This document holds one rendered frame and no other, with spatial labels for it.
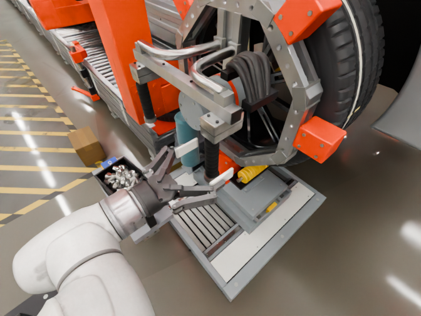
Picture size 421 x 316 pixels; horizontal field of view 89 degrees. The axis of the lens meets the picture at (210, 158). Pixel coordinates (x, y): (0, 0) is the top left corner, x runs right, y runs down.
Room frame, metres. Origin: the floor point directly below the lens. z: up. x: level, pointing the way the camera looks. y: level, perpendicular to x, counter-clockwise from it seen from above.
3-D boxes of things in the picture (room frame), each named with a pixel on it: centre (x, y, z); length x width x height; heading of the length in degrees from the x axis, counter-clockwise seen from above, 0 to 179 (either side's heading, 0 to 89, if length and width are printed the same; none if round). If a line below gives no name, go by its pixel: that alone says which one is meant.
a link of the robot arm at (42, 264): (0.13, 0.25, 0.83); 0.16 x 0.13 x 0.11; 131
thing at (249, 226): (0.78, -0.18, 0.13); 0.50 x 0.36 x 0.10; 40
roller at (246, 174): (0.62, -0.23, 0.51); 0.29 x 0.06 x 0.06; 130
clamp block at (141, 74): (0.64, 0.19, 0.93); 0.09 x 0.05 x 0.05; 130
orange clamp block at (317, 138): (0.41, -0.28, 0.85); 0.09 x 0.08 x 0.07; 40
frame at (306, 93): (0.65, -0.07, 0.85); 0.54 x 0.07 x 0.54; 40
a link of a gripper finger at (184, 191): (0.26, 0.05, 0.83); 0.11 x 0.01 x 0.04; 89
